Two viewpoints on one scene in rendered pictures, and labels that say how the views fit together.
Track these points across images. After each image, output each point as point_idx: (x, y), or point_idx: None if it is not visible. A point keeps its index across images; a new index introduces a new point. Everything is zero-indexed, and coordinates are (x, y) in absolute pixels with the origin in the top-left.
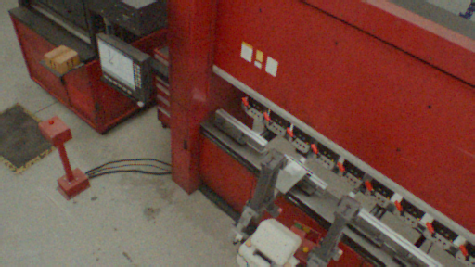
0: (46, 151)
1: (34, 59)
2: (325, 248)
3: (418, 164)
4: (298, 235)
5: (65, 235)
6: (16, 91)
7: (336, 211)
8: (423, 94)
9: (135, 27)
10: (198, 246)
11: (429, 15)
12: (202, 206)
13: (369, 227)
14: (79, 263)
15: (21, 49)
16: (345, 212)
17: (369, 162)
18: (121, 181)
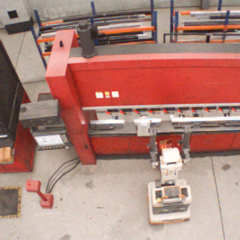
0: (19, 198)
1: None
2: (187, 145)
3: (193, 94)
4: (175, 147)
5: (68, 221)
6: None
7: (185, 132)
8: (184, 75)
9: (57, 122)
10: (121, 180)
11: (170, 50)
12: (105, 164)
13: (185, 122)
14: (85, 225)
15: None
16: (188, 130)
17: (175, 103)
18: (62, 183)
